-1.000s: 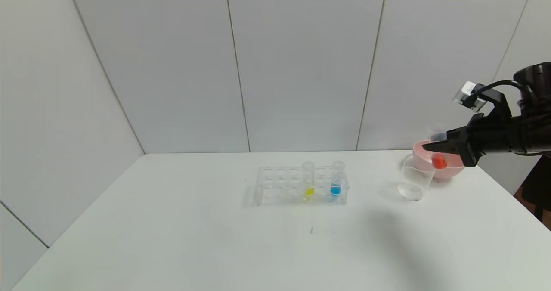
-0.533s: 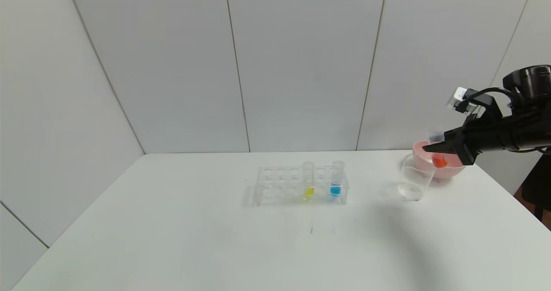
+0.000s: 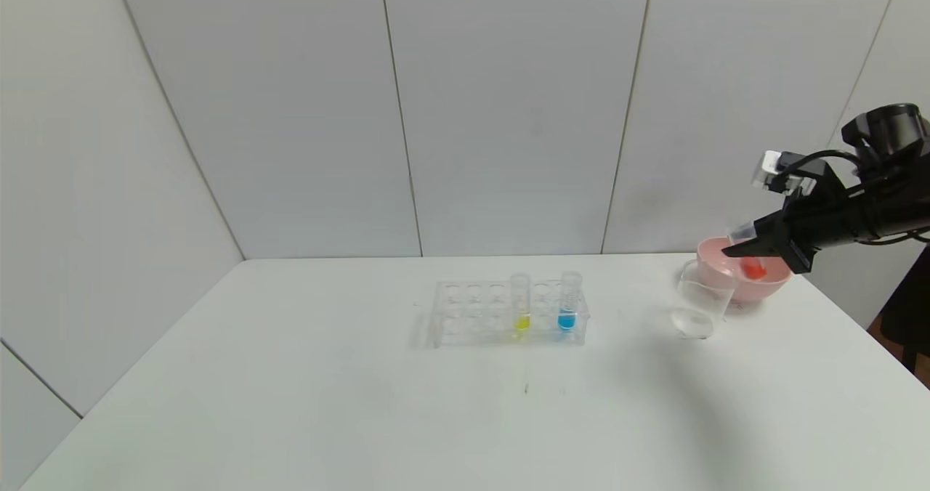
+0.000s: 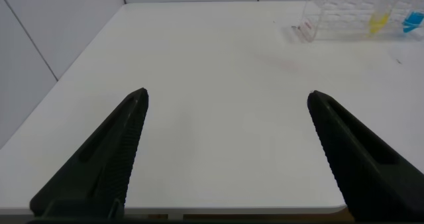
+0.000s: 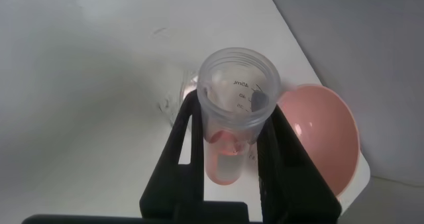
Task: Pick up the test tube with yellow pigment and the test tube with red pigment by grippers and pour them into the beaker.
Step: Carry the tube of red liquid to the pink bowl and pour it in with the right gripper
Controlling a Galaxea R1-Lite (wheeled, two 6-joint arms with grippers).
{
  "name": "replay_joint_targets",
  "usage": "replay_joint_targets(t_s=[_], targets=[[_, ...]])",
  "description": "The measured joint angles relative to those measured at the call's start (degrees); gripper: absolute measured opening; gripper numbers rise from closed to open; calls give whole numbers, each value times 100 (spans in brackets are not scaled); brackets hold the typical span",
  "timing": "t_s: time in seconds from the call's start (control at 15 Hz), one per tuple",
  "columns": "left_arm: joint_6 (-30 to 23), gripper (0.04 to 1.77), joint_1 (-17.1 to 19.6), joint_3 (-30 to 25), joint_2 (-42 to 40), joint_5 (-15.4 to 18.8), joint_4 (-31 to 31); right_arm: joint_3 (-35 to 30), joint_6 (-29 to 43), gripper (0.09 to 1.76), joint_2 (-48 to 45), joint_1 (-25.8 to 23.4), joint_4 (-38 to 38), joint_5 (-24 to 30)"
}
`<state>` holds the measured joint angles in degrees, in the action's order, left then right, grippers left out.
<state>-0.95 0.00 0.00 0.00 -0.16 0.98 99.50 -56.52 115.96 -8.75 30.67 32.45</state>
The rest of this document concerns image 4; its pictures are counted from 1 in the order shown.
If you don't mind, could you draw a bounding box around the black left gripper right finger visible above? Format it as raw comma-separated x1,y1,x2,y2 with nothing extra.
306,89,424,223

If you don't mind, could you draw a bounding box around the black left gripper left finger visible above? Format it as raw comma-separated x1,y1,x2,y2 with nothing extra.
29,87,150,219

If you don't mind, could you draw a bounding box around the test tube with yellow pigment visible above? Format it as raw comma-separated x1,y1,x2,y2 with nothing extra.
366,0,404,36

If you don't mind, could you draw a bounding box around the clear acrylic test tube rack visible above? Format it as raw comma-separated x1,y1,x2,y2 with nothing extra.
291,0,424,44

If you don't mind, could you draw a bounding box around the test tube with blue pigment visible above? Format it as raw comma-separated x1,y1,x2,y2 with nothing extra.
401,0,424,34

